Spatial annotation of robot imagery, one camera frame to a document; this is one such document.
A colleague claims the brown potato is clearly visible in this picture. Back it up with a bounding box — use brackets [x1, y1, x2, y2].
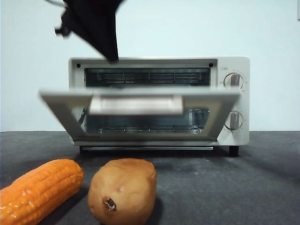
[88, 158, 157, 225]

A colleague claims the oven timer knob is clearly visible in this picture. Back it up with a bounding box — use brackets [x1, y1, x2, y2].
[225, 111, 244, 130]

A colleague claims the silver oven crumb tray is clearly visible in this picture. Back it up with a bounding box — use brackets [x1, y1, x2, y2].
[79, 145, 214, 151]

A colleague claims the cream glass oven door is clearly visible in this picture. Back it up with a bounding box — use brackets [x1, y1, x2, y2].
[38, 88, 242, 143]

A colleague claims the oven temperature knob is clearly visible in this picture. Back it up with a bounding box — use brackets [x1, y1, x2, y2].
[224, 72, 245, 90]

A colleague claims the cream toaster oven body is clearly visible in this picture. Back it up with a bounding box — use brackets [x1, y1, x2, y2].
[68, 55, 250, 157]

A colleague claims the orange corn cob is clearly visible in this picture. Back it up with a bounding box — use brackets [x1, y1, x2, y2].
[0, 158, 85, 225]

